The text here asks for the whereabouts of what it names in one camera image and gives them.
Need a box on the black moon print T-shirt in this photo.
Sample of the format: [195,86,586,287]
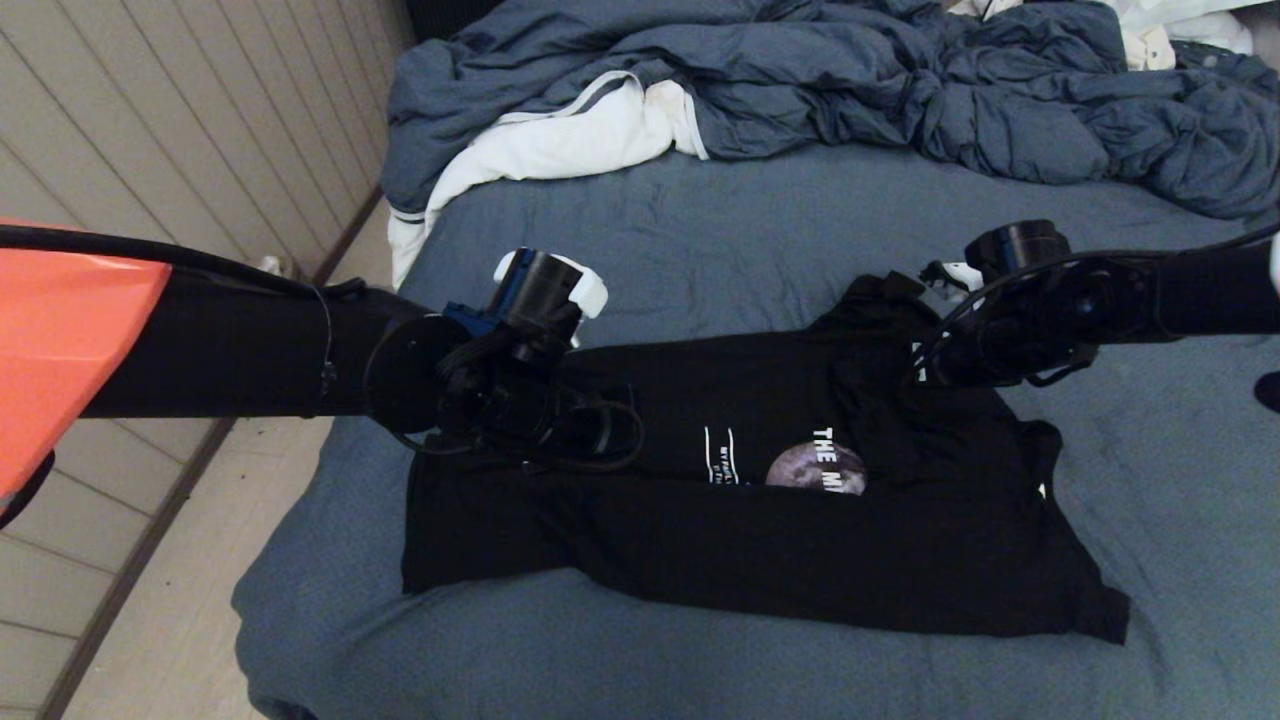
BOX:
[400,270,1132,646]

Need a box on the blue bed sheet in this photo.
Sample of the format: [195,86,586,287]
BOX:
[232,145,1280,720]

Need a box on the white blanket grey stripe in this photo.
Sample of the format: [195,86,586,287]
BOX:
[386,72,709,291]

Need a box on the crumpled blue duvet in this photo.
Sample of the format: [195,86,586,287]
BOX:
[380,0,1280,223]

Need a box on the black headboard panel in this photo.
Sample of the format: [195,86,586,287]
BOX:
[405,0,511,46]

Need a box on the right motor cylinder white bracket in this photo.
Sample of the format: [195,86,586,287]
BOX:
[920,220,1073,311]

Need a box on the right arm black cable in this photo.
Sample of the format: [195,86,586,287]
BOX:
[905,225,1280,386]

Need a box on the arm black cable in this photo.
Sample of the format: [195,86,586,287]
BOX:
[0,225,371,301]
[905,225,1280,386]

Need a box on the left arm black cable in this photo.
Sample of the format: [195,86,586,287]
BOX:
[0,225,371,301]

